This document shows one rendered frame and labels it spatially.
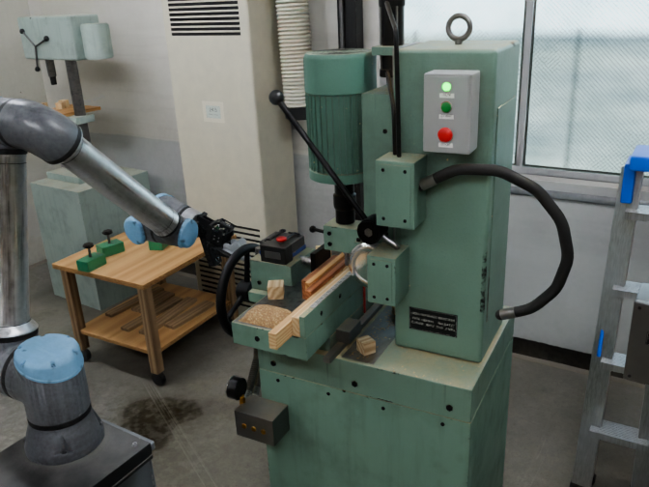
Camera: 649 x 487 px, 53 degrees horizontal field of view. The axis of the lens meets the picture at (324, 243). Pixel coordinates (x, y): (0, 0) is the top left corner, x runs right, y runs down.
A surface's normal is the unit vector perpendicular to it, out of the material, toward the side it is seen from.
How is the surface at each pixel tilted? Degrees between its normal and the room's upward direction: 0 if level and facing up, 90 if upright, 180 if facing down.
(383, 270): 90
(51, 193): 90
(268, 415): 0
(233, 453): 0
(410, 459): 90
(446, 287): 90
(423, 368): 0
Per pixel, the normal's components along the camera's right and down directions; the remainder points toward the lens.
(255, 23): 0.85, 0.15
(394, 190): -0.46, 0.34
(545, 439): -0.05, -0.93
